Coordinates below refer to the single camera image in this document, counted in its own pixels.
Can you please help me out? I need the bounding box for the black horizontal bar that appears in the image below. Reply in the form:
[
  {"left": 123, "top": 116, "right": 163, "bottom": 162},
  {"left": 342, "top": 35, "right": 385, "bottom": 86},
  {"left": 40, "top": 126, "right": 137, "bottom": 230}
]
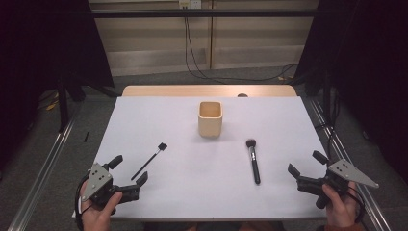
[{"left": 90, "top": 9, "right": 319, "bottom": 19}]

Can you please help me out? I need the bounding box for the white table mat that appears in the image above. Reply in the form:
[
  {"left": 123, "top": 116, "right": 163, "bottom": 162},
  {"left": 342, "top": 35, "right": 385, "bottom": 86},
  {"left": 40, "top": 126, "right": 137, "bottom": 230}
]
[{"left": 71, "top": 95, "right": 354, "bottom": 222}]

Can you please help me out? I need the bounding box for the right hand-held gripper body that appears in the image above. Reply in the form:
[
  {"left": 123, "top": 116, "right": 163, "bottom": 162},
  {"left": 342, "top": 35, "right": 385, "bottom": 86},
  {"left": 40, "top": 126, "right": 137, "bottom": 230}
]
[{"left": 296, "top": 158, "right": 379, "bottom": 210}]

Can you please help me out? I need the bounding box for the right hand-held gripper cable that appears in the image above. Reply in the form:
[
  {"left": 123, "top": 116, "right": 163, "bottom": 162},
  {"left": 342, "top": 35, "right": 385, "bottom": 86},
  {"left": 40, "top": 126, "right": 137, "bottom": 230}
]
[{"left": 346, "top": 185, "right": 368, "bottom": 224}]

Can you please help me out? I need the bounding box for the hand-held gripper cable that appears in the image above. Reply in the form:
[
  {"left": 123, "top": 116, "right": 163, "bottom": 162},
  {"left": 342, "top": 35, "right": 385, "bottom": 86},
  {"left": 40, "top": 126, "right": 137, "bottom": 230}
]
[
  {"left": 346, "top": 185, "right": 368, "bottom": 224},
  {"left": 74, "top": 172, "right": 94, "bottom": 231}
]

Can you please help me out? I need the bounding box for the black curtain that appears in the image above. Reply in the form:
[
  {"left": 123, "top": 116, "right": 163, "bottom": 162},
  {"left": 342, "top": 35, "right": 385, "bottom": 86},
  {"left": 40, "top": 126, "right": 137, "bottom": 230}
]
[
  {"left": 293, "top": 0, "right": 408, "bottom": 186},
  {"left": 0, "top": 0, "right": 115, "bottom": 171}
]

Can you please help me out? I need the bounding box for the beige square cup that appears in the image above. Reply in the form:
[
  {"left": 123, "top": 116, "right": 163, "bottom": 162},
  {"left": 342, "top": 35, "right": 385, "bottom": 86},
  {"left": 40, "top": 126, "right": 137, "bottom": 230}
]
[{"left": 197, "top": 100, "right": 224, "bottom": 140}]

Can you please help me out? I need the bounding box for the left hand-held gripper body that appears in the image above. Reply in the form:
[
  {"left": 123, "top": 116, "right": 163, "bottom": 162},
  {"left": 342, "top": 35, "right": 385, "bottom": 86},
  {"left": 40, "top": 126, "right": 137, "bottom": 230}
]
[{"left": 81, "top": 163, "right": 141, "bottom": 216}]

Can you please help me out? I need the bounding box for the thin black flat-head brush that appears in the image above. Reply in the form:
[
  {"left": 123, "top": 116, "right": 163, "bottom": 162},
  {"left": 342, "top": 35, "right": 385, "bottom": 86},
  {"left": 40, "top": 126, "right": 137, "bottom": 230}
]
[{"left": 130, "top": 141, "right": 168, "bottom": 181}]

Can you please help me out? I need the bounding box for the black round makeup brush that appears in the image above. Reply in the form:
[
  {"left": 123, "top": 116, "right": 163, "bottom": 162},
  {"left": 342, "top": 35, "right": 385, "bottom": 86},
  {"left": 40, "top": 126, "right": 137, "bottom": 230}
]
[{"left": 245, "top": 138, "right": 262, "bottom": 186}]

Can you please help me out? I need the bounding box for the person's left hand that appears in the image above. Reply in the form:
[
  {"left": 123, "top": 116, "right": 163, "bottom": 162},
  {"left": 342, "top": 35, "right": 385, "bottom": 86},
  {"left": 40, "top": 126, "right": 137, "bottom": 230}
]
[{"left": 79, "top": 181, "right": 123, "bottom": 231}]

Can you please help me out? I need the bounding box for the person's right hand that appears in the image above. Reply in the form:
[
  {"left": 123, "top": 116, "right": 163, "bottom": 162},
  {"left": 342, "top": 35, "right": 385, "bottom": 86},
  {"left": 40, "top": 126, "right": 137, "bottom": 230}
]
[{"left": 321, "top": 181, "right": 359, "bottom": 229}]

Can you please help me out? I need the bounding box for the metal floor rail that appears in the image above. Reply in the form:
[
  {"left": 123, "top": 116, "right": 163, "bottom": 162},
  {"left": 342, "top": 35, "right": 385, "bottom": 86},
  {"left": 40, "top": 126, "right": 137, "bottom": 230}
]
[
  {"left": 307, "top": 95, "right": 393, "bottom": 231},
  {"left": 7, "top": 104, "right": 83, "bottom": 231}
]

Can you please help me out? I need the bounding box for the white wall socket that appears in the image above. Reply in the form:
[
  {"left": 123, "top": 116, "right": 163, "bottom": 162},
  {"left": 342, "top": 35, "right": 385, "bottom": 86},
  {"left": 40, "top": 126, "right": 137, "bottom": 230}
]
[{"left": 178, "top": 0, "right": 203, "bottom": 10}]

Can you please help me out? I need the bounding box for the left hand-held gripper cable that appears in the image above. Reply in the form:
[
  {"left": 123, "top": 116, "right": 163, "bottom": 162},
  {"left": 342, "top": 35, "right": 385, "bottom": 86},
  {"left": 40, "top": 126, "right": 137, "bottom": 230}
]
[{"left": 74, "top": 172, "right": 94, "bottom": 231}]

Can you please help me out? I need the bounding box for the black metal stand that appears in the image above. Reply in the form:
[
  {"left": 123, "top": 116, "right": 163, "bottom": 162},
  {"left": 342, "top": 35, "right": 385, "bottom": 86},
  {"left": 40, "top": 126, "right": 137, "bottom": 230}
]
[{"left": 57, "top": 71, "right": 71, "bottom": 133}]

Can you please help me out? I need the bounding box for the black wall cable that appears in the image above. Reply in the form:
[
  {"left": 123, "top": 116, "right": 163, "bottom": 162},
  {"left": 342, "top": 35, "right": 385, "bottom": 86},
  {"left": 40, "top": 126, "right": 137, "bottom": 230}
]
[{"left": 184, "top": 15, "right": 300, "bottom": 83}]

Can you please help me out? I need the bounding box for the wooden table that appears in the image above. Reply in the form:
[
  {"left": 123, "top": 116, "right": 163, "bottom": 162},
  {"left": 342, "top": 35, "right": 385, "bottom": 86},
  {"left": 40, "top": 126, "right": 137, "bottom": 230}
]
[{"left": 121, "top": 84, "right": 298, "bottom": 98}]

